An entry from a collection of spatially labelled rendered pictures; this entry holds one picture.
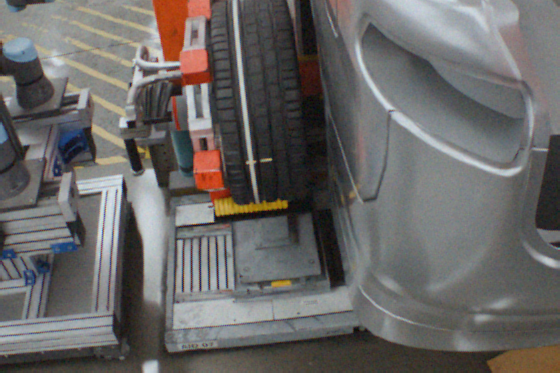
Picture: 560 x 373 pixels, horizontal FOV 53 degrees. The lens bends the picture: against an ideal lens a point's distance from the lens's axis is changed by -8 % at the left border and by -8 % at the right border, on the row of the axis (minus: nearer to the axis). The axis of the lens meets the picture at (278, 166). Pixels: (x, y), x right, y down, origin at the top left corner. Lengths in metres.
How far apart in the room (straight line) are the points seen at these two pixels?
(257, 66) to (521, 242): 0.93
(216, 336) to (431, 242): 1.39
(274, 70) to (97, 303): 1.15
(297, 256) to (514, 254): 1.38
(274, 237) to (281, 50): 0.89
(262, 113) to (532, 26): 0.95
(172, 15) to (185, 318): 1.15
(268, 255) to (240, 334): 0.32
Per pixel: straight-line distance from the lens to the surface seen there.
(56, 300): 2.42
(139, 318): 2.52
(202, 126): 1.71
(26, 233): 2.04
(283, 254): 2.31
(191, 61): 1.66
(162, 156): 2.89
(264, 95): 1.65
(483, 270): 1.06
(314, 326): 2.28
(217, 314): 2.36
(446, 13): 0.83
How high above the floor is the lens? 1.98
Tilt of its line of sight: 41 degrees down
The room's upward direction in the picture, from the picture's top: 6 degrees counter-clockwise
